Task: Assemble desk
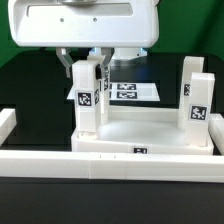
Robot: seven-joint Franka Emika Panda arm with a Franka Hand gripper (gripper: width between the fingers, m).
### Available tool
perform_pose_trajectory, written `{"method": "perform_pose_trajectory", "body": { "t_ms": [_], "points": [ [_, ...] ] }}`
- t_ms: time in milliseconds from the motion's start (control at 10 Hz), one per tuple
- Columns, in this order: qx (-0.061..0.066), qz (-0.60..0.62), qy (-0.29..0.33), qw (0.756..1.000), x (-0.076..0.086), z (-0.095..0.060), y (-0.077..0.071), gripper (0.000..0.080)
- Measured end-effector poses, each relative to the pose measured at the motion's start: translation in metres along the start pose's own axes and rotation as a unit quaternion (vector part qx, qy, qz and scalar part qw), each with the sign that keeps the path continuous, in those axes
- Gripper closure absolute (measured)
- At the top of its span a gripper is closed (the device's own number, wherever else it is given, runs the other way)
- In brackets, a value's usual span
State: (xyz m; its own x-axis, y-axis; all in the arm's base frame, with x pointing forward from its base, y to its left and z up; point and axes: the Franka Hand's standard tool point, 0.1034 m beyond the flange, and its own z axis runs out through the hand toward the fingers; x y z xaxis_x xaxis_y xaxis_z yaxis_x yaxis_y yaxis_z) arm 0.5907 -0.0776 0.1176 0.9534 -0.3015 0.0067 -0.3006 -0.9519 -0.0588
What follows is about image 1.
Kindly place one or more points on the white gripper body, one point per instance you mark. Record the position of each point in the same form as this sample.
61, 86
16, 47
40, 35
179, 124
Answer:
84, 23

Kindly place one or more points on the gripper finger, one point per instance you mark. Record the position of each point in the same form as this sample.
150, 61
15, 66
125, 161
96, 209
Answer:
64, 56
102, 67

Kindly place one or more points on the white desk top tray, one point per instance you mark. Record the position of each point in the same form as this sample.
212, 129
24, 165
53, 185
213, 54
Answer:
140, 130

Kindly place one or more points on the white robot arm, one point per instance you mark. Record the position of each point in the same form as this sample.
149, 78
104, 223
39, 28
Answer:
128, 53

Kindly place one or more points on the marker tag sheet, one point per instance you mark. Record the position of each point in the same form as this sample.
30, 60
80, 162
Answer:
119, 91

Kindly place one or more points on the white left fence block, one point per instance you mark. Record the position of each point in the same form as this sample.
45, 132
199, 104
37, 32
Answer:
7, 123

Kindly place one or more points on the white fence block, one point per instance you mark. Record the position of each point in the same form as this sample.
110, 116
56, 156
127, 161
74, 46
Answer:
216, 130
7, 123

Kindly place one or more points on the white front fence bar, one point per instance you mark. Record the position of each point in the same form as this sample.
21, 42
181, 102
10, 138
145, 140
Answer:
121, 166

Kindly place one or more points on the white right fence block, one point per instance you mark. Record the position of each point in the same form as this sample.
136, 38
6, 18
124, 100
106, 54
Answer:
216, 130

